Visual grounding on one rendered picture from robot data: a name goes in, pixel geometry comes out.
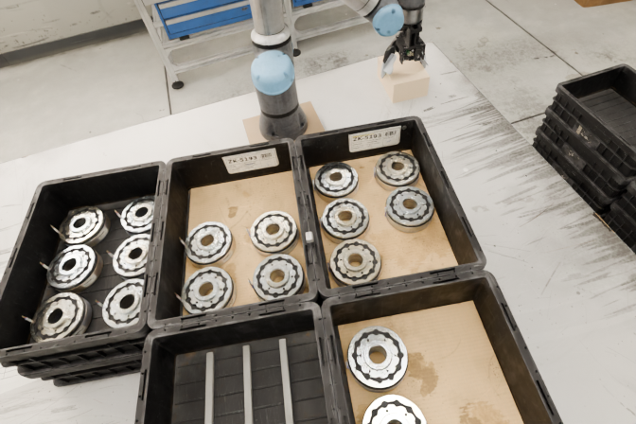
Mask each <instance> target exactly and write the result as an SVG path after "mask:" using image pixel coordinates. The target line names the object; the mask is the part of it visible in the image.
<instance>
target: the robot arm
mask: <svg viewBox="0 0 636 424"><path fill-rule="evenodd" d="M341 1H342V2H344V3H345V4H346V5H348V6H349V7H350V8H352V9H353V10H355V11H356V12H358V13H359V14H360V15H361V16H362V17H364V18H365V19H366V20H368V21H369V22H370V23H372V24H373V28H374V29H375V30H376V31H377V33H378V34H379V35H380V36H383V37H390V36H393V35H395V34H397V33H398V32H399V31H403V32H400V33H399V34H398V35H396V38H395V39H394V40H393V41H392V42H391V44H390V45H389V46H388V47H387V49H386V50H385V53H384V57H383V60H382V66H381V72H380V75H381V78H382V79H383V77H384V76H385V74H386V73H387V74H389V75H391V74H392V72H393V70H394V69H393V65H394V62H395V61H396V59H397V55H396V54H395V53H396V52H397V53H398V54H399V61H400V63H401V64H403V62H405V61H412V60H414V61H415V62H417V61H420V63H421V64H422V65H423V67H424V68H426V64H427V62H426V54H425V47H426V45H425V43H424V42H423V40H422V39H421V38H420V36H419V32H422V20H423V16H424V8H426V5H425V2H426V0H341ZM250 6H251V11H252V15H253V21H254V26H255V28H254V30H253V31H252V33H251V39H252V44H253V49H254V53H255V59H254V61H253V63H252V66H251V76H252V81H253V84H254V86H255V89H256V95H257V99H258V103H259V107H260V118H259V129H260V133H261V135H262V136H263V137H264V138H265V139H266V140H268V141H272V140H277V139H282V138H290V139H292V140H293V141H294V140H295V139H296V138H297V137H298V136H300V135H303V134H304V133H305V132H306V130H307V127H308V121H307V117H306V114H305V113H304V111H303V109H302V108H301V106H300V104H299V102H298V95H297V89H296V83H295V74H294V62H293V45H292V36H291V31H290V29H289V28H288V27H287V26H286V25H284V17H283V9H282V1H281V0H250ZM427 65H428V64H427ZM428 66H429V65H428Z"/></svg>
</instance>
